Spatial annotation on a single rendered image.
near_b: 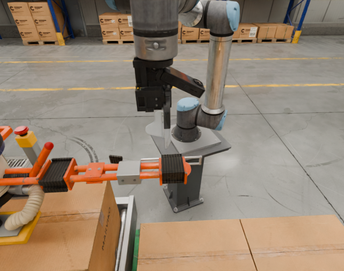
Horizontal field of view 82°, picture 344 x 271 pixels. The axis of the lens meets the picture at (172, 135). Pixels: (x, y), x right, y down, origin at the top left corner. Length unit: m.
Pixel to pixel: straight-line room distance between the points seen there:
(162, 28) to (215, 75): 0.77
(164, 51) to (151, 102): 0.12
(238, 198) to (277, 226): 0.79
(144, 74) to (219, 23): 0.65
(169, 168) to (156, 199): 1.45
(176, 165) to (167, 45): 0.35
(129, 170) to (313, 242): 1.13
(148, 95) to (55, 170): 0.39
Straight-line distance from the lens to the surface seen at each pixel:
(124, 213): 1.35
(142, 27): 0.41
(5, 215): 0.85
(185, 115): 1.35
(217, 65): 1.12
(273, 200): 2.26
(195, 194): 1.95
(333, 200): 2.58
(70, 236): 0.89
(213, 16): 1.05
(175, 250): 1.23
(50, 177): 0.70
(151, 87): 0.47
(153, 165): 0.65
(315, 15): 10.70
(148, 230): 1.28
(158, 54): 0.42
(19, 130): 1.37
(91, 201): 0.95
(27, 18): 8.71
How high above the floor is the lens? 1.68
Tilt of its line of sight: 37 degrees down
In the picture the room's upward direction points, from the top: straight up
